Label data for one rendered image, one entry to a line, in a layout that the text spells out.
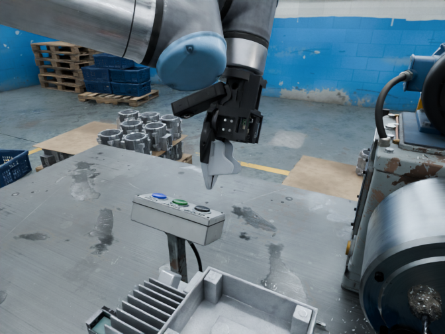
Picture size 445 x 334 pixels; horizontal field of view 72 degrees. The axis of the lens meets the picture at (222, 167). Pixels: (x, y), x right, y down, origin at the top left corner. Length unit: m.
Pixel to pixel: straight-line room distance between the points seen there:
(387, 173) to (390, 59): 5.03
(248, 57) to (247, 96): 0.06
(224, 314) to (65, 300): 0.56
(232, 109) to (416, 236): 0.32
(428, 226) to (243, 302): 0.26
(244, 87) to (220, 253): 0.50
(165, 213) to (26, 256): 0.54
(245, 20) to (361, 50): 5.14
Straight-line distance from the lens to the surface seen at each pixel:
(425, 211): 0.52
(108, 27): 0.39
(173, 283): 0.43
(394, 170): 0.65
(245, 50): 0.53
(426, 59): 0.79
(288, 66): 5.85
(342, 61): 5.68
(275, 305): 0.34
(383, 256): 0.48
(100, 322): 0.63
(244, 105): 0.52
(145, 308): 0.38
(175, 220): 0.57
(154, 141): 2.63
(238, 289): 0.35
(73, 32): 0.40
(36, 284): 0.92
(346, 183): 2.71
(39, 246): 1.04
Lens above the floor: 1.39
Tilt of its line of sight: 27 degrees down
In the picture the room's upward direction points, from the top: straight up
